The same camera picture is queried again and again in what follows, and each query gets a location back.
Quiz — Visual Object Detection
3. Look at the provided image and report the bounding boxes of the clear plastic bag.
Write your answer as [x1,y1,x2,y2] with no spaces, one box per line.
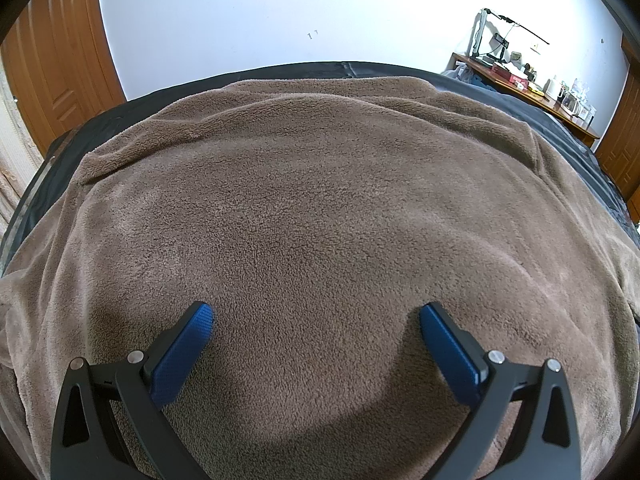
[442,62,478,85]

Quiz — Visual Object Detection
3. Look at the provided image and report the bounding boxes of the dark bed sheet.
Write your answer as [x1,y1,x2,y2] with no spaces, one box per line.
[0,60,640,281]

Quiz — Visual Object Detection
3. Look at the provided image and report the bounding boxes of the wooden desk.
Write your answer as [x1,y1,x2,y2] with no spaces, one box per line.
[450,52,602,150]

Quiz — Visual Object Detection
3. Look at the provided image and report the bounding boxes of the wooden door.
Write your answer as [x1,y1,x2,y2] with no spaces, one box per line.
[0,0,126,157]
[594,35,640,203]

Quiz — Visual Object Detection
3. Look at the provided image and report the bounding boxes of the brown fleece garment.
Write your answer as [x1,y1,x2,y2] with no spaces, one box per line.
[0,76,640,480]

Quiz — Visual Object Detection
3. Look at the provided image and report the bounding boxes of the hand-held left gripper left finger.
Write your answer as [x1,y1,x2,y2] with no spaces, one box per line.
[50,301,215,480]

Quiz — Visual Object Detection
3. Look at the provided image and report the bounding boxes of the red box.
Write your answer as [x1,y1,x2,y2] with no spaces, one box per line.
[492,65,530,86]

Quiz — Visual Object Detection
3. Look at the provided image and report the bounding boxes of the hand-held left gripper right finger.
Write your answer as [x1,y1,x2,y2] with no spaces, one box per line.
[419,302,583,480]

